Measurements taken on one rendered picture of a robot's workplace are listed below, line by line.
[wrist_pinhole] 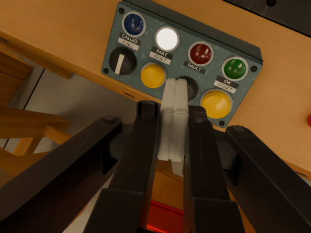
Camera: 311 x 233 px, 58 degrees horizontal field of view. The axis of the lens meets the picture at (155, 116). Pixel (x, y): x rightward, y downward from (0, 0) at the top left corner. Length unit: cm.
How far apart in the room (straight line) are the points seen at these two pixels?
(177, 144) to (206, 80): 14
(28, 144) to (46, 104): 29
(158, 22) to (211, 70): 7
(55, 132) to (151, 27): 81
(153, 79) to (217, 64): 6
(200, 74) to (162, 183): 20
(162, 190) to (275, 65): 23
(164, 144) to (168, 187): 27
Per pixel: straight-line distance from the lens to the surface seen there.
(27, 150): 110
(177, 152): 15
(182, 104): 16
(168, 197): 42
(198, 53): 27
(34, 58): 100
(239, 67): 27
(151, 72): 28
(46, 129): 106
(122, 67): 29
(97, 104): 126
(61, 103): 130
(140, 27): 28
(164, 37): 27
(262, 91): 33
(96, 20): 35
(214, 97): 28
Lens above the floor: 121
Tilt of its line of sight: 86 degrees down
